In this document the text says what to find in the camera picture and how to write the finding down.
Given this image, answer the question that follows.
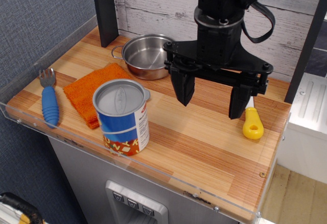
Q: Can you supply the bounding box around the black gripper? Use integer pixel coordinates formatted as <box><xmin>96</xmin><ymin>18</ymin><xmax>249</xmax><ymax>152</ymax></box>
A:
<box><xmin>163</xmin><ymin>7</ymin><xmax>273</xmax><ymax>119</ymax></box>

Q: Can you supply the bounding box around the yellow handled toy knife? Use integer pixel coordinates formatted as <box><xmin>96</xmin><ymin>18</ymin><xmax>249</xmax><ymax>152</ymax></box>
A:
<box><xmin>242</xmin><ymin>96</ymin><xmax>264</xmax><ymax>140</ymax></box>

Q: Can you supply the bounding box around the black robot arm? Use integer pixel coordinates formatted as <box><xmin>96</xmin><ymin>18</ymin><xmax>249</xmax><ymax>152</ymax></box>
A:
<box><xmin>163</xmin><ymin>0</ymin><xmax>275</xmax><ymax>119</ymax></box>

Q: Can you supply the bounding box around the stainless steel pot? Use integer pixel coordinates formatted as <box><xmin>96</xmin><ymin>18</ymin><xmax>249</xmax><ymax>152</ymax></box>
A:
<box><xmin>111</xmin><ymin>34</ymin><xmax>173</xmax><ymax>80</ymax></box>

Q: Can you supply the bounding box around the blue labelled soup can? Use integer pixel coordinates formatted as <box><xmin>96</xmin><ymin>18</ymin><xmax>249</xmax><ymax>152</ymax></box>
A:
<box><xmin>92</xmin><ymin>79</ymin><xmax>150</xmax><ymax>156</ymax></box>

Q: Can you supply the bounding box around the white ribbed appliance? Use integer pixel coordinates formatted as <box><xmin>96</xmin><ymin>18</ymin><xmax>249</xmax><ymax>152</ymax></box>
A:
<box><xmin>276</xmin><ymin>73</ymin><xmax>326</xmax><ymax>183</ymax></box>

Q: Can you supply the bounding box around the orange knitted cloth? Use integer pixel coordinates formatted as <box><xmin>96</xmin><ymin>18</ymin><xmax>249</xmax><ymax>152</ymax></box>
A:
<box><xmin>63</xmin><ymin>63</ymin><xmax>132</xmax><ymax>129</ymax></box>

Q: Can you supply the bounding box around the ice dispenser button panel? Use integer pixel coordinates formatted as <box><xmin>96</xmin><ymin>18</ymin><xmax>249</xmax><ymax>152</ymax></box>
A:
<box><xmin>105</xmin><ymin>180</ymin><xmax>169</xmax><ymax>223</ymax></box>

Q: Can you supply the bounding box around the silver toy fridge cabinet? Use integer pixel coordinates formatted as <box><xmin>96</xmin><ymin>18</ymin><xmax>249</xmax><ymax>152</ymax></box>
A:
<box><xmin>50</xmin><ymin>139</ymin><xmax>236</xmax><ymax>223</ymax></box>

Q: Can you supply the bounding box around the black and yellow object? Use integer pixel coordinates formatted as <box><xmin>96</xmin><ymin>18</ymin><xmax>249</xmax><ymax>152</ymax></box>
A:
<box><xmin>1</xmin><ymin>192</ymin><xmax>46</xmax><ymax>223</ymax></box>

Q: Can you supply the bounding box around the dark vertical post left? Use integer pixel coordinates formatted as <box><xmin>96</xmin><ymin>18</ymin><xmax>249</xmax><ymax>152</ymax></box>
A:
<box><xmin>94</xmin><ymin>0</ymin><xmax>119</xmax><ymax>47</ymax></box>

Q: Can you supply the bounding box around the dark vertical post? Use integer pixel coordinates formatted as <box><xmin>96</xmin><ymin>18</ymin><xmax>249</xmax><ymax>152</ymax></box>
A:
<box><xmin>284</xmin><ymin>0</ymin><xmax>326</xmax><ymax>104</ymax></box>
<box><xmin>94</xmin><ymin>0</ymin><xmax>119</xmax><ymax>47</ymax></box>

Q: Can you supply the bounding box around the dark vertical post right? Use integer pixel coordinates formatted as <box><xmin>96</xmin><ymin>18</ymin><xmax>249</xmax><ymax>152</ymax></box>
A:
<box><xmin>284</xmin><ymin>0</ymin><xmax>326</xmax><ymax>104</ymax></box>

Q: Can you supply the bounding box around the clear acrylic guard rail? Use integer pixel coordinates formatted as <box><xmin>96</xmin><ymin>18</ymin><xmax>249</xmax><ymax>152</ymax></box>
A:
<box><xmin>1</xmin><ymin>14</ymin><xmax>290</xmax><ymax>223</ymax></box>

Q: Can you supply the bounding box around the blue handled fork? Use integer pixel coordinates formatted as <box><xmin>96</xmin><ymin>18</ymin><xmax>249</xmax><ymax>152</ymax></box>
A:
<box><xmin>39</xmin><ymin>68</ymin><xmax>59</xmax><ymax>129</ymax></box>

